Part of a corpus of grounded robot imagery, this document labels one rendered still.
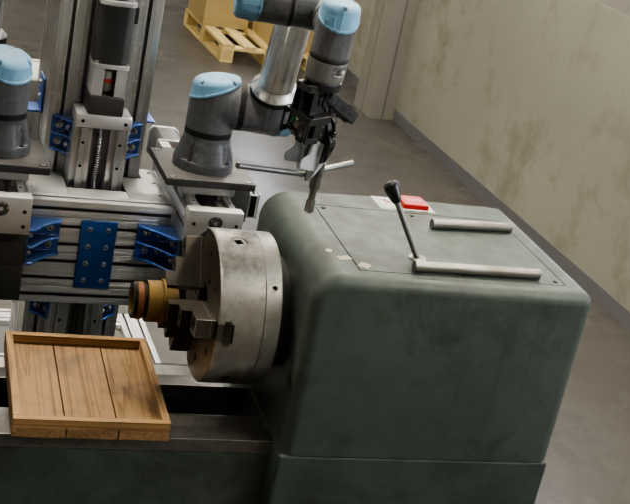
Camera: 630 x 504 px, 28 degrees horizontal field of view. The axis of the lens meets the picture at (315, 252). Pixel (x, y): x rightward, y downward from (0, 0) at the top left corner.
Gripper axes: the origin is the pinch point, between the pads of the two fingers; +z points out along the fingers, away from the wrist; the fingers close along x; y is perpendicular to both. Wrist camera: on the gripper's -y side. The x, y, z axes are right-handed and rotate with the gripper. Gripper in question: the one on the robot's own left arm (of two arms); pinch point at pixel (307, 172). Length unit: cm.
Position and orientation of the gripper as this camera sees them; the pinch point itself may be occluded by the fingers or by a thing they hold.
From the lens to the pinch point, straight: 247.3
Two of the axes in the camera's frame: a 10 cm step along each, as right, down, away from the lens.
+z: -2.3, 8.6, 4.6
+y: -6.9, 1.9, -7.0
